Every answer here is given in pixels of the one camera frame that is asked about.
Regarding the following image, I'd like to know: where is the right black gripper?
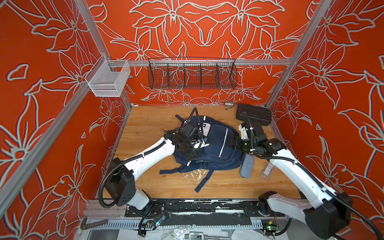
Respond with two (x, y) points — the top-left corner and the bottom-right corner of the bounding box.
(225, 134), (259, 153)

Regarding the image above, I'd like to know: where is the navy blue student backpack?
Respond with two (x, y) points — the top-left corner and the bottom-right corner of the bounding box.
(160, 116), (246, 193)

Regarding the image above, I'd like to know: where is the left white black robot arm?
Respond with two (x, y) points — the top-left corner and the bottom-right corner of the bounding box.
(98, 107), (209, 210)

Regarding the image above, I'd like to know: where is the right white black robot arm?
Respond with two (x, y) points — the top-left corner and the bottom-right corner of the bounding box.
(230, 112), (384, 240)

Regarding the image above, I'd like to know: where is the black plastic tool case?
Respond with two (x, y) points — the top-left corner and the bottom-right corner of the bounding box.
(236, 104), (272, 126)

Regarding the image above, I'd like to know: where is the grey pencil pouch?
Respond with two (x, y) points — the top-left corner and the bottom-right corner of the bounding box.
(240, 155), (255, 179)

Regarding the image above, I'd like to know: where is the small silver metal cylinder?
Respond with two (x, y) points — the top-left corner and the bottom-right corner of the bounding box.
(225, 102), (237, 111)

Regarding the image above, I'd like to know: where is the dark metal hex key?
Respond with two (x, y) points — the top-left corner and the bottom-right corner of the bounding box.
(80, 218), (109, 230)

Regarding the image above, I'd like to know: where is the black wire wall basket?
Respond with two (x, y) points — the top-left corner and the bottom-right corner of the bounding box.
(148, 57), (239, 90)

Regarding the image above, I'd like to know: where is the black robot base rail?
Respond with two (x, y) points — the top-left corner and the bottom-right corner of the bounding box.
(144, 199), (288, 230)

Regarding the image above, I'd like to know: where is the white wire mesh basket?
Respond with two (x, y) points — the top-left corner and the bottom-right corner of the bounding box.
(85, 55), (131, 97)

